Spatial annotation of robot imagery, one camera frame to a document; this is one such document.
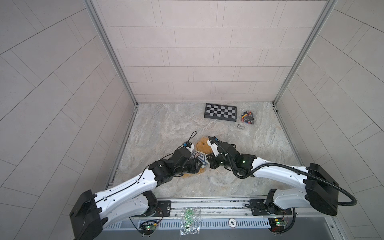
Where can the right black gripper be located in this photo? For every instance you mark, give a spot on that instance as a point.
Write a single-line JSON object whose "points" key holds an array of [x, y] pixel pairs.
{"points": [[211, 160]]}

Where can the bag of colourful small parts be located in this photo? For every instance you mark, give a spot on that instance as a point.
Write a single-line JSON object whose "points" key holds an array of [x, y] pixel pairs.
{"points": [[248, 117]]}

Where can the clear bag with green parts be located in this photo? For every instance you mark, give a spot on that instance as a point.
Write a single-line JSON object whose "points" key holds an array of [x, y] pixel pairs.
{"points": [[190, 221]]}

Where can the left circuit board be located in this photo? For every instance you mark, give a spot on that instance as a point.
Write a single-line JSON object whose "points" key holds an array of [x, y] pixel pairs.
{"points": [[148, 227]]}

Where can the round white sticker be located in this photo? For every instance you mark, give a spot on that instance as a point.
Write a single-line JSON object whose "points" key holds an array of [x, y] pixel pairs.
{"points": [[232, 223]]}

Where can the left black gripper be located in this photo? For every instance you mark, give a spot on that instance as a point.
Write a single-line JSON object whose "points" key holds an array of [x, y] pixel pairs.
{"points": [[194, 164]]}

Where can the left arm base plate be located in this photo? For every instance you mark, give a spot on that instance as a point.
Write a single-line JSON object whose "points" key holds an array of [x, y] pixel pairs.
{"points": [[163, 210]]}

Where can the brown teddy bear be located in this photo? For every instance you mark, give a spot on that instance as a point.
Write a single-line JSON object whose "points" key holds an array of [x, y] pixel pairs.
{"points": [[200, 146]]}

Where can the small metal object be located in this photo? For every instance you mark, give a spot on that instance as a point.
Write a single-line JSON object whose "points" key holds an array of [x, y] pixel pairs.
{"points": [[240, 127]]}

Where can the black white chessboard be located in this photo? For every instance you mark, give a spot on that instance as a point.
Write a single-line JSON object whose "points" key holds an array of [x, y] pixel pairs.
{"points": [[221, 112]]}

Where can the right circuit board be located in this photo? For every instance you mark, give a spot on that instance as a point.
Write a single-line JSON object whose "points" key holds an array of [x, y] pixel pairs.
{"points": [[277, 225]]}

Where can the circuit board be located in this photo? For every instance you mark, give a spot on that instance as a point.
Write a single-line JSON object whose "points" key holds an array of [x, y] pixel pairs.
{"points": [[277, 225], [148, 227]]}

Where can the blue white striped sweater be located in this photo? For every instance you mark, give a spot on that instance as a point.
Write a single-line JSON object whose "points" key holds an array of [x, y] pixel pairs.
{"points": [[202, 157]]}

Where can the aluminium mounting rail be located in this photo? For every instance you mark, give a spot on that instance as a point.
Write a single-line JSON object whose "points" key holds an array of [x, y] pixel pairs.
{"points": [[225, 207]]}

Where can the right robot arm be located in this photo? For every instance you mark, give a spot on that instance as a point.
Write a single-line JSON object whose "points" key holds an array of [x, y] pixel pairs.
{"points": [[310, 187]]}

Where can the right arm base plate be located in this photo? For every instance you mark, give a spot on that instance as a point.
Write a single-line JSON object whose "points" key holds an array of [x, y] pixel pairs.
{"points": [[259, 208]]}

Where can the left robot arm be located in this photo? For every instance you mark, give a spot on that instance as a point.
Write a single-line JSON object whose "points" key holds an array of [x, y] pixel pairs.
{"points": [[94, 212]]}

